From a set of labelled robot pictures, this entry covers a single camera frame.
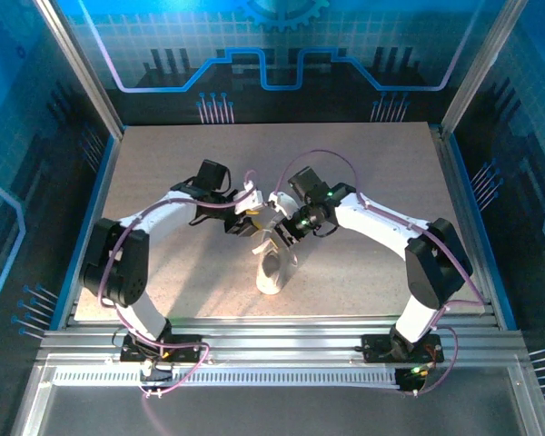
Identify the white canvas shoe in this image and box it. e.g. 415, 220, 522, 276
255, 213, 299, 296

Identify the grey metal base tray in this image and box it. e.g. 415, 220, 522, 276
11, 362, 545, 436

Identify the black control board with leds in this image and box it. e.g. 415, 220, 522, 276
395, 364, 432, 392

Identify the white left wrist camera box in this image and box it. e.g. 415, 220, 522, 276
233, 180, 263, 214

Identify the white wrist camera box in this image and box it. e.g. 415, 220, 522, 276
233, 180, 263, 214
267, 190, 300, 223

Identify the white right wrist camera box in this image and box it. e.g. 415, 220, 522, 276
267, 190, 300, 223

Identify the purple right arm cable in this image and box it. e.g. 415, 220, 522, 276
274, 149, 487, 399

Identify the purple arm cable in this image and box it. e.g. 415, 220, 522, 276
274, 149, 487, 399
97, 169, 259, 401

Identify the aluminium mounting rail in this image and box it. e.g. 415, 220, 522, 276
35, 316, 530, 364

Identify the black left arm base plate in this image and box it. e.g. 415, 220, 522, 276
119, 333, 204, 363

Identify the white slotted cable duct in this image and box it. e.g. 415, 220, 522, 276
52, 366, 403, 388

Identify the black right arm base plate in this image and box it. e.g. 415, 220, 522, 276
361, 333, 445, 363

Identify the aluminium side rail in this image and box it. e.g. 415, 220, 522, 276
429, 125, 500, 328

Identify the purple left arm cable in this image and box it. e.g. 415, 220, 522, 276
97, 169, 259, 401

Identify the aluminium frame post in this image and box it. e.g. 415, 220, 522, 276
439, 0, 530, 135
32, 0, 126, 141

